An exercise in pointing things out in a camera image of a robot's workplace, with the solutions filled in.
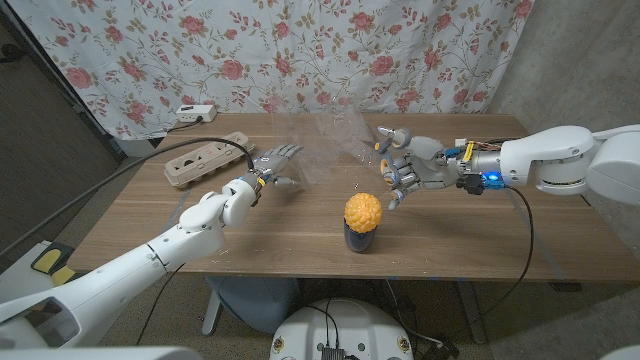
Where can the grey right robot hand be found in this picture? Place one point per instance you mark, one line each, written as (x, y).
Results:
(430, 165)

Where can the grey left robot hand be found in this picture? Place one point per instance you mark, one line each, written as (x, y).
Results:
(272, 162)

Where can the transparent cling film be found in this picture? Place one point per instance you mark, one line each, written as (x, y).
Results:
(330, 140)

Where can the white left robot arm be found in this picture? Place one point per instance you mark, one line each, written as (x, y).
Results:
(190, 240)

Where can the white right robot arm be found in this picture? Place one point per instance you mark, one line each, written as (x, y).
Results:
(550, 150)

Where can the beige egg carton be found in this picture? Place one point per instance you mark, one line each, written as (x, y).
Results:
(210, 160)

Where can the bumpy orange ball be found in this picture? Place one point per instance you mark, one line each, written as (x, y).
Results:
(363, 212)

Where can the white power strip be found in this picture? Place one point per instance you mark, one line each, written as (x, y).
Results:
(195, 113)

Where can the dark cup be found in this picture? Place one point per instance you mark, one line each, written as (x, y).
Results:
(359, 242)

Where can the floral rose curtain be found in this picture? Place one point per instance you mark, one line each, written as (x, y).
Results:
(300, 45)

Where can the blue grey stool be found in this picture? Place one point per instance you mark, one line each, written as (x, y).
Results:
(255, 302)

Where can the grey table leg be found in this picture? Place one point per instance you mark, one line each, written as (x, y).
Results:
(471, 310)

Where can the white table leg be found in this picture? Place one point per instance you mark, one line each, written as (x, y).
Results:
(211, 312)

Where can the dark table foot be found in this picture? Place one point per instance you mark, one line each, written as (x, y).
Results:
(565, 287)

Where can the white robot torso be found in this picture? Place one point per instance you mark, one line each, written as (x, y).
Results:
(345, 330)

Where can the black power adapter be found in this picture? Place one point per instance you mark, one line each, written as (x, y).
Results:
(440, 350)

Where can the yellow black foot pedal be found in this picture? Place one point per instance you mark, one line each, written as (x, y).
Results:
(47, 260)

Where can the white robot body rim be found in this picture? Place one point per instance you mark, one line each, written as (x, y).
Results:
(100, 354)

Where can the white floor platform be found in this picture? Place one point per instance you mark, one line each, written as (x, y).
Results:
(20, 280)

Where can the black partition frame post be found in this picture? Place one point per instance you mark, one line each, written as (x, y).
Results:
(102, 134)

